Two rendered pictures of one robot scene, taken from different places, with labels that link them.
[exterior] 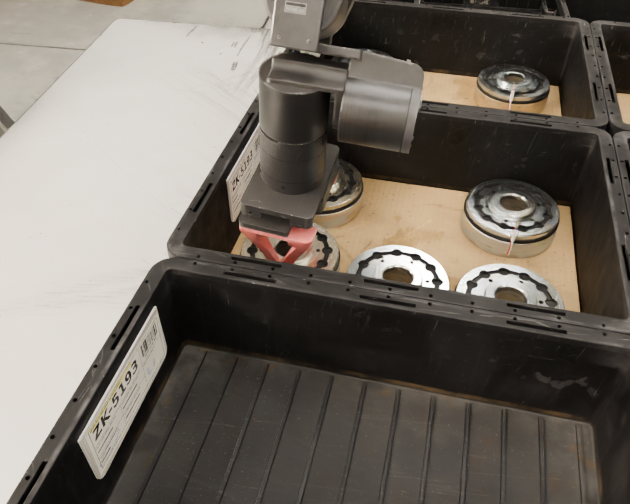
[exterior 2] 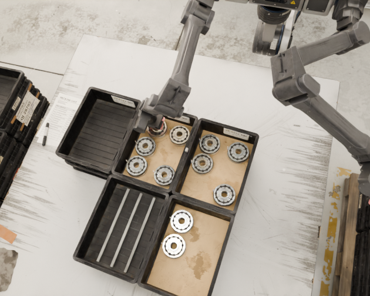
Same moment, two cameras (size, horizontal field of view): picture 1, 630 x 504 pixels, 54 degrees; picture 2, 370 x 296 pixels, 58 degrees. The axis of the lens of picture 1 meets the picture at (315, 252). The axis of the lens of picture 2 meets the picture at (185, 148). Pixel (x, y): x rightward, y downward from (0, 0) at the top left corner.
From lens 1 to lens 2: 1.50 m
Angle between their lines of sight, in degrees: 56
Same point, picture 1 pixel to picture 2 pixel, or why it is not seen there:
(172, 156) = (236, 110)
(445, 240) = (162, 162)
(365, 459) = (115, 138)
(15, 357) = not seen: hidden behind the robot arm
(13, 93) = not seen: outside the picture
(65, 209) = (214, 87)
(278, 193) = not seen: hidden behind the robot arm
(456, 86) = (233, 181)
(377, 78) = (138, 120)
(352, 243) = (164, 142)
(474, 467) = (110, 154)
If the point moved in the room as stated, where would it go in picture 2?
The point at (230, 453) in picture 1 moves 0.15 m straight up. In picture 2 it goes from (120, 119) to (112, 106)
